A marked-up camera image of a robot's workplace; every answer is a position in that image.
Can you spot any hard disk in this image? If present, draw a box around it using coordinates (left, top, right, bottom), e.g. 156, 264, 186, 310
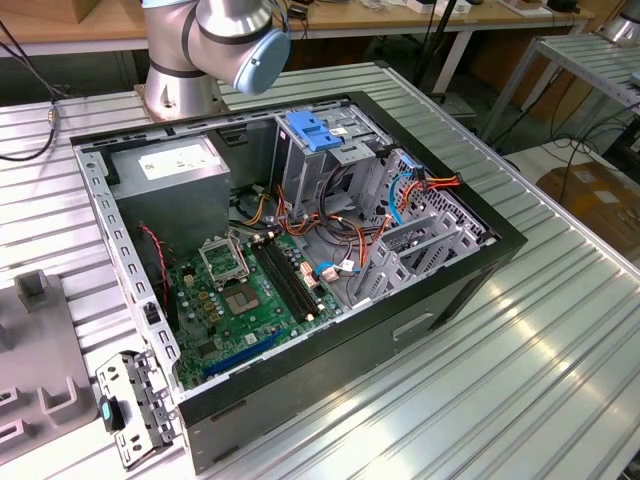
285, 110, 345, 154

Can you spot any orange red power wire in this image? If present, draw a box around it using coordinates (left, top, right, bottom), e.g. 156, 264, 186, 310
397, 168, 464, 204

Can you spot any grey metal disk bay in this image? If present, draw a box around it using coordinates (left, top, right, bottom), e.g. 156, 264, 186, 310
347, 147, 501, 309

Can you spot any black RAM slot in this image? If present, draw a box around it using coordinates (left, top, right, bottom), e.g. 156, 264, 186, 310
262, 236, 316, 318
255, 238, 310, 322
268, 233, 323, 315
249, 240, 304, 325

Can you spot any grey metal drive cage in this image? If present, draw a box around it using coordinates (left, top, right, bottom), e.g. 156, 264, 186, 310
273, 107, 396, 221

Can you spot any metal socket cover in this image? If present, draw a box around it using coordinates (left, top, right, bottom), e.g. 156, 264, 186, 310
198, 233, 250, 290

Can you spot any green motherboard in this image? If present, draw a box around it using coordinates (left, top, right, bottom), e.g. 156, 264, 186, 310
167, 229, 346, 391

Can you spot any black PC case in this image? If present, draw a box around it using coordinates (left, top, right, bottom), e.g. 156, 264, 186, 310
69, 89, 529, 476

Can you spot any blue expansion slot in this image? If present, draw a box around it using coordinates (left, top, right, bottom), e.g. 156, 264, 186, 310
201, 327, 287, 377

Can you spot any grey Dell power supply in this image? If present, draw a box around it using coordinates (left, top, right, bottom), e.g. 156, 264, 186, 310
107, 137, 232, 251

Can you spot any black stand pole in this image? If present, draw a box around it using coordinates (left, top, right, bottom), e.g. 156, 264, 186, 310
412, 0, 474, 99

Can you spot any grey expansion card retainer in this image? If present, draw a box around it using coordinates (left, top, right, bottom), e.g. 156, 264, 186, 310
94, 349, 181, 471

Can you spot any wooden desk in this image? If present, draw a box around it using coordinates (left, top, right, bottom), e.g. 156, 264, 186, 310
0, 0, 596, 59

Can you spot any flat brown cardboard box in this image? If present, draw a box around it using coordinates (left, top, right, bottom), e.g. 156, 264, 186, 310
534, 158, 640, 251

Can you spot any grey parts rack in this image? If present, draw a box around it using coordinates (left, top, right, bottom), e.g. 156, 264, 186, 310
0, 269, 101, 441

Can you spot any metal slat table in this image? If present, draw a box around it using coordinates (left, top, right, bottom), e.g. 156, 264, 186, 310
492, 33, 640, 146

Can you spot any red orange wire bundle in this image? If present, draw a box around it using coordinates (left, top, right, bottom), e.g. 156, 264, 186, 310
274, 192, 396, 266

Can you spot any yellow black wire bundle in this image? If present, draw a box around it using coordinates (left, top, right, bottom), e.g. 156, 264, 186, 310
232, 182, 281, 229

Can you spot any blue flat data wire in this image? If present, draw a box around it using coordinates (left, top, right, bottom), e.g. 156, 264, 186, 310
314, 152, 424, 279

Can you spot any red black fan wire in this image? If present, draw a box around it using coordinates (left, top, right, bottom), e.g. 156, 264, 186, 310
135, 222, 172, 306

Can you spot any black cable with metal plug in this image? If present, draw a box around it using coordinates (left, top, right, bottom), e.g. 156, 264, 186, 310
0, 39, 69, 162

